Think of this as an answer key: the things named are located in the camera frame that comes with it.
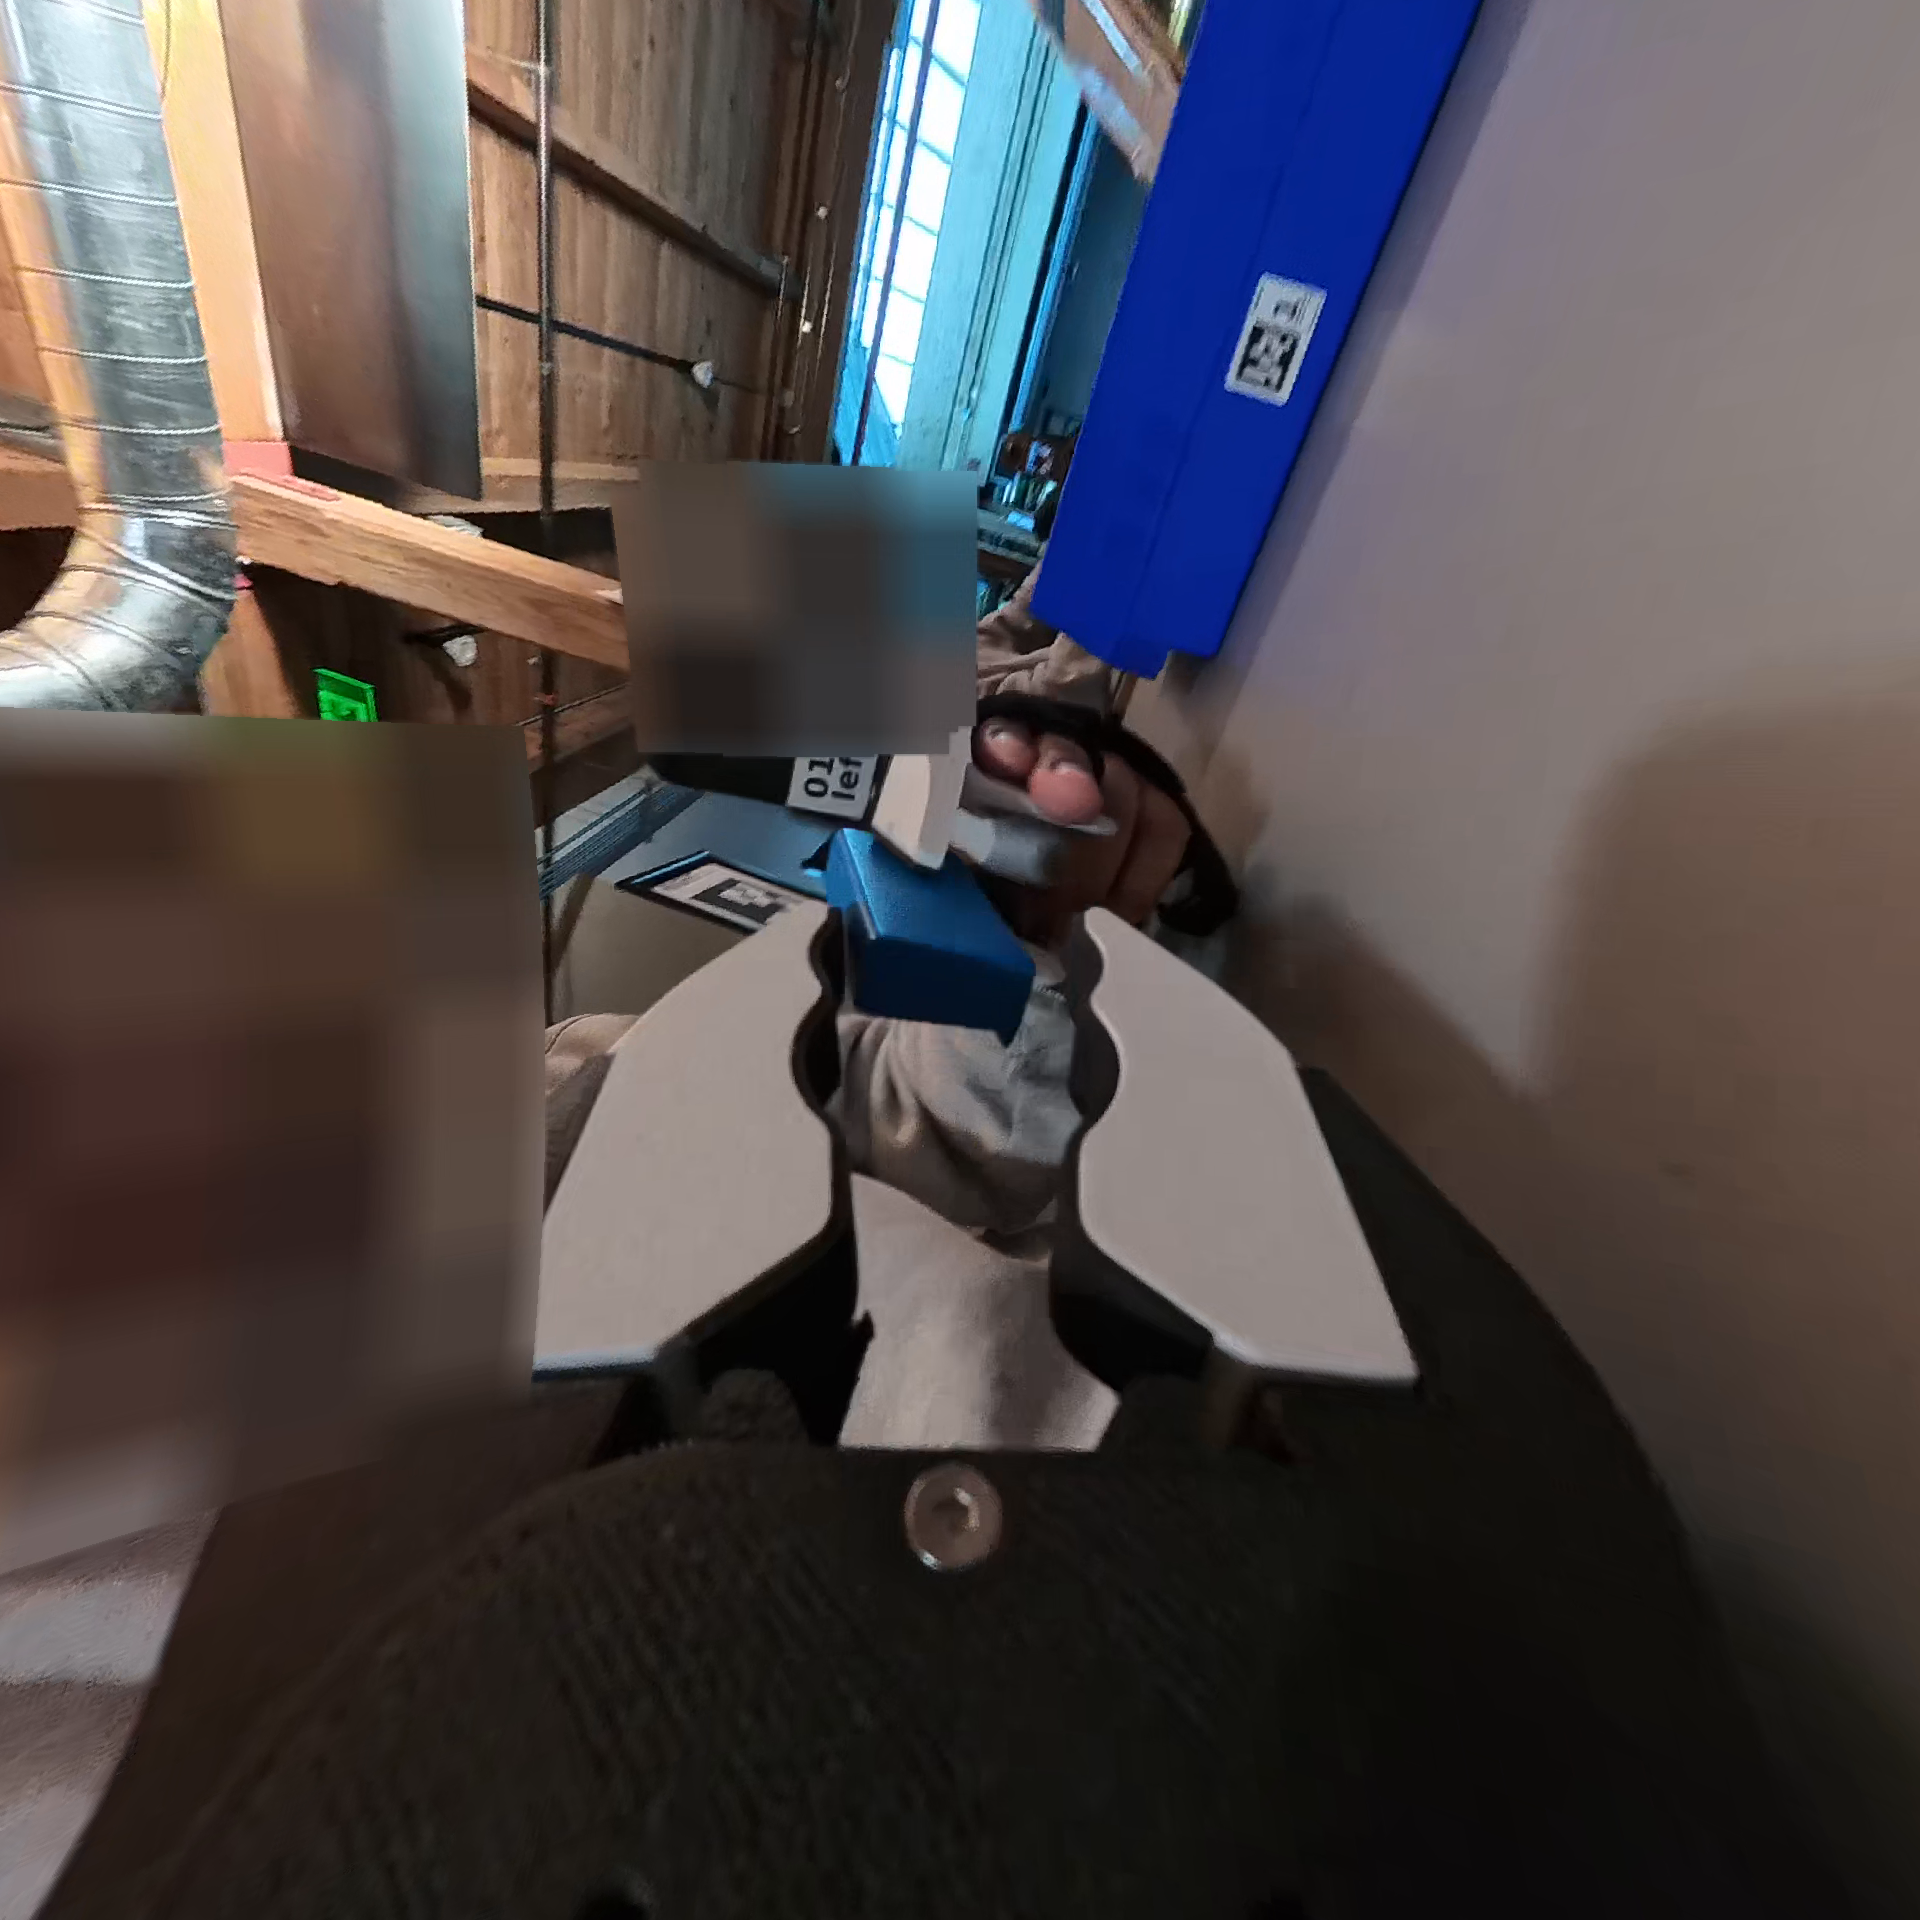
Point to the framed black-white marker sign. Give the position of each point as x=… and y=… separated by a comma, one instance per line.
x=718, y=889

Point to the brown cardboard piece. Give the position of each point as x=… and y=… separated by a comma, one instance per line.
x=1117, y=65

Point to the wooden post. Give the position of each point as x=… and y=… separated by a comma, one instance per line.
x=436, y=563

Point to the blue plastic bin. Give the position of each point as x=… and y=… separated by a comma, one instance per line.
x=1198, y=331

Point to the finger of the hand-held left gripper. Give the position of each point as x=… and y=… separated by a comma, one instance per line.
x=920, y=810

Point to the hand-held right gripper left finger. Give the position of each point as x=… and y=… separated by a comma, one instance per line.
x=691, y=1186

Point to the green exit sign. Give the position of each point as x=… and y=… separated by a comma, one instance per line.
x=343, y=694

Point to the person's grey sweater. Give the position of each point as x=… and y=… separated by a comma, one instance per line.
x=89, y=1695

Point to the blue foam eraser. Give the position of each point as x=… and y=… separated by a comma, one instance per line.
x=938, y=939

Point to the person's left hand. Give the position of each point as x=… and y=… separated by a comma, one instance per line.
x=1112, y=841

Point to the silver ventilation duct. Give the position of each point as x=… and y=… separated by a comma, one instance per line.
x=119, y=375

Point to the rectangular metal duct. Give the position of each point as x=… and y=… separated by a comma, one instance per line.
x=359, y=239

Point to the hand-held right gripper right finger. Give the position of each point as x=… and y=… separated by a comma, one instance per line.
x=1215, y=1186

